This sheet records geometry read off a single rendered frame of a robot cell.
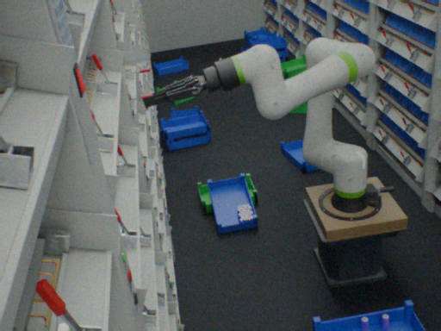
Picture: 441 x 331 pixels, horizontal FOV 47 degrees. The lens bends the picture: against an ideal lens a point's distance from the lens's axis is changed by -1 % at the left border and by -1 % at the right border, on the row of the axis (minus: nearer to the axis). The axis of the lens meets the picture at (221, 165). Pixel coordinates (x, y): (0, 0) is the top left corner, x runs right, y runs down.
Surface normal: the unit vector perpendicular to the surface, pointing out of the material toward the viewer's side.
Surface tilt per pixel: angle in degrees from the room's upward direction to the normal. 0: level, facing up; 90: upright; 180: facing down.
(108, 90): 90
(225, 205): 19
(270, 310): 0
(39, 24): 90
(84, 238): 90
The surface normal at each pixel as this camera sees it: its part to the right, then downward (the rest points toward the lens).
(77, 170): 0.15, 0.47
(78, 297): 0.22, -0.88
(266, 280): -0.11, -0.86
